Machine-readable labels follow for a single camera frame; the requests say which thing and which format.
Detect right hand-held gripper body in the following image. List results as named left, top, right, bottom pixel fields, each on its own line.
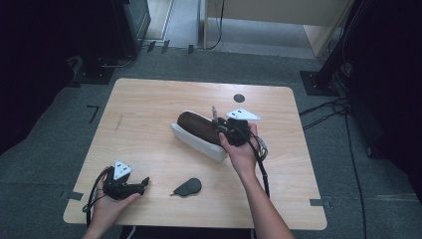
left=224, top=108, right=262, bottom=147

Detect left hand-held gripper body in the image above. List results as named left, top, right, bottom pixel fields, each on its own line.
left=102, top=160, right=147, bottom=201

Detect white pencil case brown lining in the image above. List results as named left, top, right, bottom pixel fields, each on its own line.
left=170, top=110, right=229, bottom=163

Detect black pen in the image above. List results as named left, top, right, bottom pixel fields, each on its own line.
left=169, top=177, right=203, bottom=198

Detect person's right hand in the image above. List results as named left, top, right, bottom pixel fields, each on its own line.
left=218, top=122, right=262, bottom=178

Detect person's left hand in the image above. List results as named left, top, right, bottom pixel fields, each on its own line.
left=90, top=166, right=142, bottom=230

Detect person's dark clothing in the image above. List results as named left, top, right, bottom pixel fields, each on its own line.
left=118, top=225, right=257, bottom=239

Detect beige wooden furniture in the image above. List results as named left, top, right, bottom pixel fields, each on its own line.
left=203, top=0, right=353, bottom=60

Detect dark cabinet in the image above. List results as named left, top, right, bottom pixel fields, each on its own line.
left=110, top=0, right=152, bottom=60

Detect left hand-held gripper cable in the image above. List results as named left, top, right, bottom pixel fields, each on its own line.
left=82, top=166, right=115, bottom=229

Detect hand-held gripper cable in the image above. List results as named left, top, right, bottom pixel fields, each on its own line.
left=82, top=166, right=115, bottom=229
left=232, top=122, right=271, bottom=199

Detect right hand-held gripper cable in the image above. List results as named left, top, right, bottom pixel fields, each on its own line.
left=232, top=122, right=271, bottom=199

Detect black stand base plate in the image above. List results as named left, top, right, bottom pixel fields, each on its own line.
left=72, top=55, right=116, bottom=86
left=300, top=70, right=340, bottom=98

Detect black hanging cable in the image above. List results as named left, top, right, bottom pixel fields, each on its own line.
left=206, top=0, right=226, bottom=52

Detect black floor cables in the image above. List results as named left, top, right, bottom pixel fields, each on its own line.
left=298, top=97, right=368, bottom=239

